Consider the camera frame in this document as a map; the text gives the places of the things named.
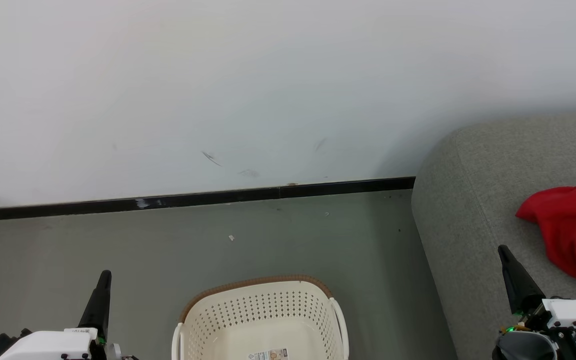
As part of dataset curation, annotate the black wall baseboard strip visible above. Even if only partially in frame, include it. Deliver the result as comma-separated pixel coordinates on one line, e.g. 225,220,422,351
0,176,416,223

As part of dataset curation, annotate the grey fabric sofa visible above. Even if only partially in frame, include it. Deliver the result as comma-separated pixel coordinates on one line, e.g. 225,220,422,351
411,111,576,360

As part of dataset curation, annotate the paper label sticker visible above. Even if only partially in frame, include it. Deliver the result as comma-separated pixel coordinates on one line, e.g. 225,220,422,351
248,348,289,360

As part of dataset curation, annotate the cream perforated laundry basket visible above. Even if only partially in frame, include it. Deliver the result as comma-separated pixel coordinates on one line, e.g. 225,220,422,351
171,274,350,360

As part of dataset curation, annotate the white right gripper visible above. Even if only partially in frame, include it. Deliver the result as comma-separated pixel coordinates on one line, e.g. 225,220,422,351
497,244,576,324

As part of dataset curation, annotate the red cloth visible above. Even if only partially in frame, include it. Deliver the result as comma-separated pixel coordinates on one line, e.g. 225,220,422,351
515,185,576,301

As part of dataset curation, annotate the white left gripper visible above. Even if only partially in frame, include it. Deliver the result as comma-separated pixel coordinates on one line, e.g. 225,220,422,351
0,270,113,360

